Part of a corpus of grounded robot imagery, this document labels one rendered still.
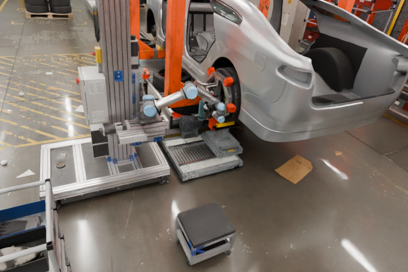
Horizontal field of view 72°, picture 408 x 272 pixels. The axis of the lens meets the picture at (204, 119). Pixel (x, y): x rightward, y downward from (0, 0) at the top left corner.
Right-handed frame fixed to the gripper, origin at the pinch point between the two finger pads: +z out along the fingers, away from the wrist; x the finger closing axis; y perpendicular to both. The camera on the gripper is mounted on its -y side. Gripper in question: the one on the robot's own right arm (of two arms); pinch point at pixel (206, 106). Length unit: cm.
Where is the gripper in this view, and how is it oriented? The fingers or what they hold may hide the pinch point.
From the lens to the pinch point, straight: 313.4
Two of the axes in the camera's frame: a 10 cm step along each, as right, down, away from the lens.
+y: 1.1, -8.6, -4.9
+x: -8.8, 1.4, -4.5
